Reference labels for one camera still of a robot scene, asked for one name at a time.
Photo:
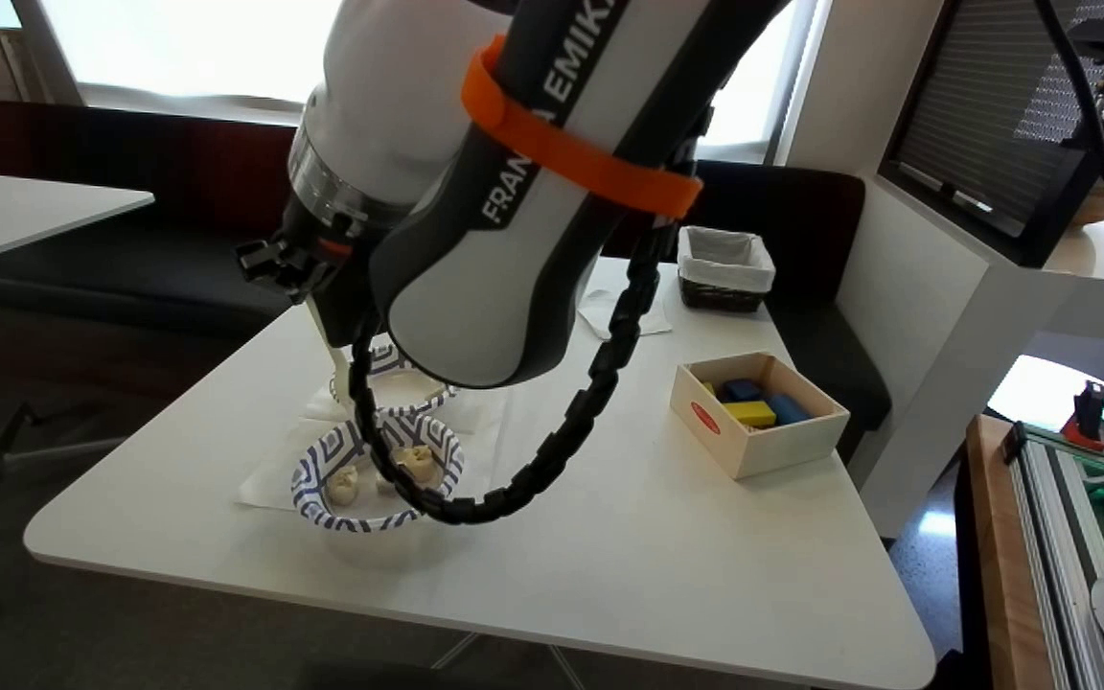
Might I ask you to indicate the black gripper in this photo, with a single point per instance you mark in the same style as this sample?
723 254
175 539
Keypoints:
309 275

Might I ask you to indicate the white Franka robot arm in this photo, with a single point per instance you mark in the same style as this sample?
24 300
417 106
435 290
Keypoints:
449 153

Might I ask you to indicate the blue patterned paper bowl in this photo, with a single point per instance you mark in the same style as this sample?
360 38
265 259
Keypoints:
324 510

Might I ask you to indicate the dark red upholstered bench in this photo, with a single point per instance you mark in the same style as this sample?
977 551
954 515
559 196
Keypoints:
132 193

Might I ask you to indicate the beige food piece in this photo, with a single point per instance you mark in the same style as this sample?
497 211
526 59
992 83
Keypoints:
342 484
414 463

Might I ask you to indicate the white background table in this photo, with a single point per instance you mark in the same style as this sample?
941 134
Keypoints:
15 211

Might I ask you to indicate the white paper napkin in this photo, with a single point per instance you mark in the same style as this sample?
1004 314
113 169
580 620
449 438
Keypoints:
649 313

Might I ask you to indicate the dark basket with white liner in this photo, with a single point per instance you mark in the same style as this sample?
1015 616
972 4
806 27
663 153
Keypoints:
727 261

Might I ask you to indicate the blue block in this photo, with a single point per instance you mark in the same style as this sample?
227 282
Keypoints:
788 408
742 390

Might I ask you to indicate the yellow block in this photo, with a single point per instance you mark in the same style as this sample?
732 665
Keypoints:
750 414

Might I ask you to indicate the light wooden box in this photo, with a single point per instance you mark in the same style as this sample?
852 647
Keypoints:
757 450

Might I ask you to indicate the white cabinet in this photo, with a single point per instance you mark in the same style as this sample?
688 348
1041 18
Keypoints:
948 348

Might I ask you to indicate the dark monitor screen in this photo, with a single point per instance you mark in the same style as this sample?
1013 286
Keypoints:
987 115

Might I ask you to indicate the red and black clamp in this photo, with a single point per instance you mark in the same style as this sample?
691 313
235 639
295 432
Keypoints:
1086 414

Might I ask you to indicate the aluminium frame rig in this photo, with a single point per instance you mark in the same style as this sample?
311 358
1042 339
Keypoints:
1073 562

